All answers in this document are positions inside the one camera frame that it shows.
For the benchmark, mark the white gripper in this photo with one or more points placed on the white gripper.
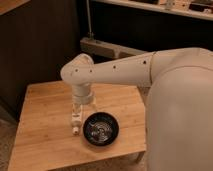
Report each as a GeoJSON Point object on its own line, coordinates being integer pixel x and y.
{"type": "Point", "coordinates": [83, 95]}

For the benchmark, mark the small white bottle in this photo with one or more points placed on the small white bottle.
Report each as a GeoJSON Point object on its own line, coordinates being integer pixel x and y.
{"type": "Point", "coordinates": [76, 121]}

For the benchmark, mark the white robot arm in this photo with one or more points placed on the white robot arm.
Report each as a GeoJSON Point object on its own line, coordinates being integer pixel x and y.
{"type": "Point", "coordinates": [178, 106]}

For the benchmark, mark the black ceramic bowl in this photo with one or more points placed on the black ceramic bowl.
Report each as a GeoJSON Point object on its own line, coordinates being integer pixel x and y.
{"type": "Point", "coordinates": [101, 129]}

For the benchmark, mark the wooden table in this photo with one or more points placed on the wooden table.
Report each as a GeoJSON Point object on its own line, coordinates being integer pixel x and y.
{"type": "Point", "coordinates": [44, 139]}

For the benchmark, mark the grey metal beam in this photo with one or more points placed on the grey metal beam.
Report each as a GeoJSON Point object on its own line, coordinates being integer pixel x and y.
{"type": "Point", "coordinates": [108, 50]}

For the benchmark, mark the metal pole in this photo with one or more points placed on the metal pole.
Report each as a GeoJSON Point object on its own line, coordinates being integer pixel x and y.
{"type": "Point", "coordinates": [90, 31]}

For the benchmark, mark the wall shelf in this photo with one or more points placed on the wall shelf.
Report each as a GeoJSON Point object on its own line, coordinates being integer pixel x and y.
{"type": "Point", "coordinates": [169, 7]}

